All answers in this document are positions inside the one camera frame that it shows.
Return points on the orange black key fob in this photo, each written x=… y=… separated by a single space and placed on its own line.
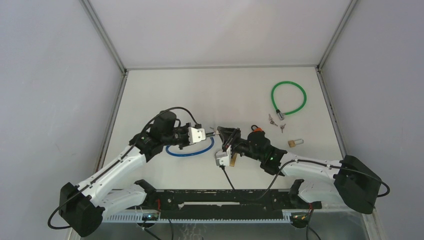
x=255 y=128

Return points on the green cable lock keys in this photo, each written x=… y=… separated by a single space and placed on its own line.
x=271 y=121

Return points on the small brass padlock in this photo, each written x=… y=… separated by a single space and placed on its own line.
x=295 y=142

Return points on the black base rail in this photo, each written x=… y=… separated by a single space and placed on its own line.
x=223 y=202

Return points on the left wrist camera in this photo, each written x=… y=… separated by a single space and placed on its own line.
x=196 y=135

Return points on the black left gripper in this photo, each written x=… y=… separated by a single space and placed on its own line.
x=186 y=129

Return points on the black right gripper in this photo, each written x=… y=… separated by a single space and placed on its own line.
x=229 y=136

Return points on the white slotted cable duct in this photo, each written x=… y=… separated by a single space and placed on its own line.
x=155 y=217

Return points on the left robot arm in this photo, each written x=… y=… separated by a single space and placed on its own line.
x=85 y=205

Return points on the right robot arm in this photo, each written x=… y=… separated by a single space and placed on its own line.
x=348 y=181

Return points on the large brass padlock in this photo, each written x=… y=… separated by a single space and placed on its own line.
x=233 y=160

